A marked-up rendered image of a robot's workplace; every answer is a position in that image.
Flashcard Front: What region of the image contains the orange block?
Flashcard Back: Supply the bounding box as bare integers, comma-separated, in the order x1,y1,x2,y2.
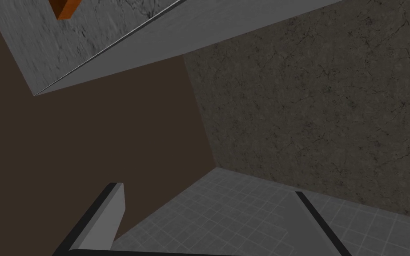
48,0,83,21

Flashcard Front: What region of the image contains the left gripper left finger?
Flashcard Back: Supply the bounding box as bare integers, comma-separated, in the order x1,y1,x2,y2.
52,182,126,256

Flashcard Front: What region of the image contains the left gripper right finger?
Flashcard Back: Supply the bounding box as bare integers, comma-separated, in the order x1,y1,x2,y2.
280,191,354,256

